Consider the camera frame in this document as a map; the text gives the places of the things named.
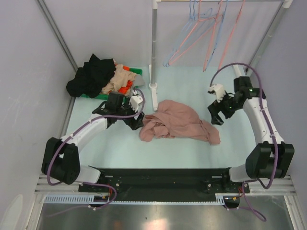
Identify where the blue hanger right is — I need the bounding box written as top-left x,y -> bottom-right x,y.
206,0 -> 229,67

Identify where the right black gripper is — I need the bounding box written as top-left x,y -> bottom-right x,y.
207,91 -> 240,126

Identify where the orange garment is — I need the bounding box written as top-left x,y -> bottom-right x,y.
108,66 -> 134,97

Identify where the white clothes rack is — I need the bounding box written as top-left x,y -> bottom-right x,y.
148,0 -> 292,111

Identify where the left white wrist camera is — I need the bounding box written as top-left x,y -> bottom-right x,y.
130,91 -> 143,113

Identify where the pink hanger middle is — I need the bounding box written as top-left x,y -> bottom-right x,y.
203,0 -> 223,72

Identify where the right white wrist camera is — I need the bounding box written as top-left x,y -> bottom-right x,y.
208,84 -> 226,102

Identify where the grey garment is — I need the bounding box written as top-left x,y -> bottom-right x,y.
128,74 -> 145,96

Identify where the pink t shirt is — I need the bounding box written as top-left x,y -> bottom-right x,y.
140,100 -> 221,145

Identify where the beige garment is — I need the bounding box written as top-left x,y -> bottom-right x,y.
100,64 -> 139,95

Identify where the white cable duct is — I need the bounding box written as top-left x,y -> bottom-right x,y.
44,195 -> 225,206

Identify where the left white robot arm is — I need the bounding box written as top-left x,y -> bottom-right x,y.
41,88 -> 145,192

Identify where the pink hanger right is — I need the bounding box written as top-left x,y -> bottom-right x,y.
218,0 -> 245,70

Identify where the black garment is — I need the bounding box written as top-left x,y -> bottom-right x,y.
66,54 -> 116,98

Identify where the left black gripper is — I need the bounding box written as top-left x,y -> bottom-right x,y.
115,98 -> 144,130

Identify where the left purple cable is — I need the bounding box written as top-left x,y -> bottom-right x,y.
45,88 -> 146,218

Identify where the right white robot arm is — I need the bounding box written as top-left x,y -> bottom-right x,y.
208,76 -> 295,192

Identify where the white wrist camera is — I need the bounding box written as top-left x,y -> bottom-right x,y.
208,84 -> 226,102
130,91 -> 143,113

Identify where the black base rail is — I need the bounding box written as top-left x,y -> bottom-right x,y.
78,168 -> 250,202

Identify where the green plastic bin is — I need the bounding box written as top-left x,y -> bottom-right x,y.
80,68 -> 143,104

